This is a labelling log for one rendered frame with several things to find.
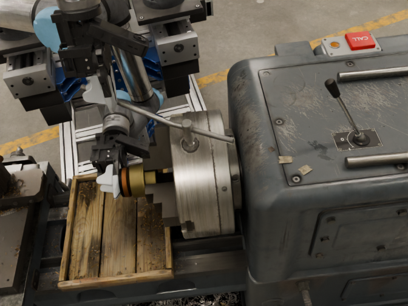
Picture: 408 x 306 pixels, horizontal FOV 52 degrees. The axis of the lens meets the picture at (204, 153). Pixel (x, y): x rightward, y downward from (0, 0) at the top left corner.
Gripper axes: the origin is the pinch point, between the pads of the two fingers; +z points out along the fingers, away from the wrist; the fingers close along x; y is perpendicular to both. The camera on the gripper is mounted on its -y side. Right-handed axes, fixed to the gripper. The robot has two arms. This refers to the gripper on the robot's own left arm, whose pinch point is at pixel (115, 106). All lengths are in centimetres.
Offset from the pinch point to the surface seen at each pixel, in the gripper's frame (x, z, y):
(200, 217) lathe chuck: 8.3, 25.4, -14.8
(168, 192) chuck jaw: -0.9, 24.6, -7.7
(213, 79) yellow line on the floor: -190, 82, -31
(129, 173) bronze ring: -6.4, 21.9, 1.7
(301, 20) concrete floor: -245, 64, -107
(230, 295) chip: -7, 74, -21
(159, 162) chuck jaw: -7.1, 20.0, -6.1
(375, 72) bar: -10, 3, -59
